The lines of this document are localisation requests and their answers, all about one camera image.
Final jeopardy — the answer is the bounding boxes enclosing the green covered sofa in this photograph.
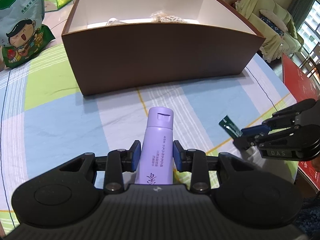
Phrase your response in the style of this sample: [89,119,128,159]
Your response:
[235,0,304,62]

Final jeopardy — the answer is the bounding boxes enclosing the purple lotion tube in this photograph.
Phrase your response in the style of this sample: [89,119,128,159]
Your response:
[135,107,174,185]

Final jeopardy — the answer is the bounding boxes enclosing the plaid blue green tablecloth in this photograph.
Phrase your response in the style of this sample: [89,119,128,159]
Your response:
[1,45,296,233]

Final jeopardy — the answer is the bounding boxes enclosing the cotton swabs plastic bag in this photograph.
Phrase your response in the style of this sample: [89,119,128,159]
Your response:
[150,11,189,23]

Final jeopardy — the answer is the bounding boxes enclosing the small white pill bottle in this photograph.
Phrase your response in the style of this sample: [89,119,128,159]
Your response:
[106,17,117,26]

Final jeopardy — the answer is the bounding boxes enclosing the brown cardboard storage box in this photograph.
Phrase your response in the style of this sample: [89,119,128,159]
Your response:
[61,0,265,96]

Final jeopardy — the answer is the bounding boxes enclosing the blue green snack bag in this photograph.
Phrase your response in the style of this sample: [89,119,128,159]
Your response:
[0,0,55,69]

